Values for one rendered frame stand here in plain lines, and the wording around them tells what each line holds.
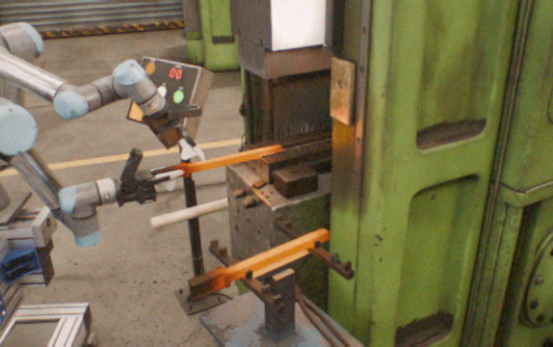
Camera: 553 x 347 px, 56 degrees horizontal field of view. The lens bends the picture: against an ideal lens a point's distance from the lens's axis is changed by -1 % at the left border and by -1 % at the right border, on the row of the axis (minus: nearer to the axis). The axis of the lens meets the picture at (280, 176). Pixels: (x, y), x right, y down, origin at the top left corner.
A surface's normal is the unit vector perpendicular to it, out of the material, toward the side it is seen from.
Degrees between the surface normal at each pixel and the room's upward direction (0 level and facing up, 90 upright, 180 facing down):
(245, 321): 0
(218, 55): 90
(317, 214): 90
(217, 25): 90
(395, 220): 90
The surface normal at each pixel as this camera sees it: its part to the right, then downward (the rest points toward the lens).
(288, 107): 0.47, 0.39
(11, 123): 0.76, 0.20
